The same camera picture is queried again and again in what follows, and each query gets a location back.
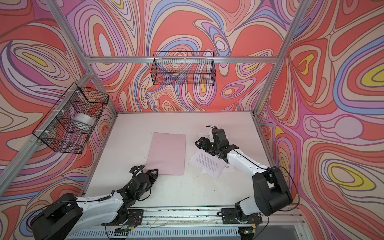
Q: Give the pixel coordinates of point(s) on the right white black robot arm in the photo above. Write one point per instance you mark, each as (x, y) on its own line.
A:
(270, 190)

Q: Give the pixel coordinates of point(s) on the printed paper sheet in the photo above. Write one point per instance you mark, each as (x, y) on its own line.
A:
(216, 170)
(203, 159)

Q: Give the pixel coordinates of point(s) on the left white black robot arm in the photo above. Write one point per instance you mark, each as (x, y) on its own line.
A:
(70, 214)

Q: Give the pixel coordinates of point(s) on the black wire basket left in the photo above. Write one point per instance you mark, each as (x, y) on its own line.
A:
(70, 124)

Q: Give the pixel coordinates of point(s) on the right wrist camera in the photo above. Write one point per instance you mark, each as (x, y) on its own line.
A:
(219, 136)

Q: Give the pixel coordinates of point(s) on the pink folder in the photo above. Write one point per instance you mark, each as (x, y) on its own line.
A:
(167, 154)

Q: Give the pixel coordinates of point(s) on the printed paper sheet top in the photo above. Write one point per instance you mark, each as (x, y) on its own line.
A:
(203, 159)

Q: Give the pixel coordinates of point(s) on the printed paper sheet bottom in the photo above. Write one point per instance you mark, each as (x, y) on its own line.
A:
(216, 170)

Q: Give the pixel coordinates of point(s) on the black wire basket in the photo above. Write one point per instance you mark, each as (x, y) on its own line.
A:
(70, 124)
(183, 68)

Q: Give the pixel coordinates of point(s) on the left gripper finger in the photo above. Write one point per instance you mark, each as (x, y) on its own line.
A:
(153, 175)
(135, 170)

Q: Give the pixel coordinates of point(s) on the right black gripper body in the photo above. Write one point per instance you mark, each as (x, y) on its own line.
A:
(218, 146)

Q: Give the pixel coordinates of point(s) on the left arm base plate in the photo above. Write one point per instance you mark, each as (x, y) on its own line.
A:
(130, 218)

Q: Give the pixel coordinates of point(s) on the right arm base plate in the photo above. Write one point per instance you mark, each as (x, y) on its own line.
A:
(231, 216)

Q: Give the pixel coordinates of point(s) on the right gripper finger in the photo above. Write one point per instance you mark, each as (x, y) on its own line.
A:
(210, 149)
(203, 143)

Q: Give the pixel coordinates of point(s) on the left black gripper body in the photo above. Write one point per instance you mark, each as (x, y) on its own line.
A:
(147, 187)

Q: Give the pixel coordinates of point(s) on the aluminium mounting rail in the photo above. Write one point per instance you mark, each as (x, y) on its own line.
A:
(206, 216)

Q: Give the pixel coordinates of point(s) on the black wire basket back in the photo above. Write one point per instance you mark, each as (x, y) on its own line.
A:
(183, 68)

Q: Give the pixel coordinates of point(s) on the white tape roll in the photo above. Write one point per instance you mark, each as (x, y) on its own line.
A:
(83, 122)

